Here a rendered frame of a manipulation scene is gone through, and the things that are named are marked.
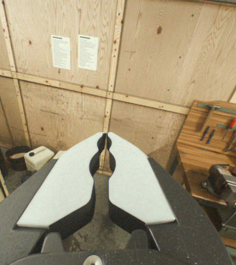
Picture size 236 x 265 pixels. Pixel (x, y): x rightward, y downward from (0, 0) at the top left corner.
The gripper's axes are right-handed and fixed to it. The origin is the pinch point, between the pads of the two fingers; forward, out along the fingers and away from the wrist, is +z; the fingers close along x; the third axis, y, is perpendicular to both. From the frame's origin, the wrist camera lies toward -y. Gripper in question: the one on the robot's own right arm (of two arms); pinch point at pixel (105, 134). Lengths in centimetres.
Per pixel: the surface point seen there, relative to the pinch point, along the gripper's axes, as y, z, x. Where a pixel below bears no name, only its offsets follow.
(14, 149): 117, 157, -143
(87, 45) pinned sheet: -14, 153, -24
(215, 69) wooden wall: 3, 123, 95
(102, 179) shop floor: 158, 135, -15
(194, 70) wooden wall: 5, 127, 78
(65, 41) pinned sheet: -18, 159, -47
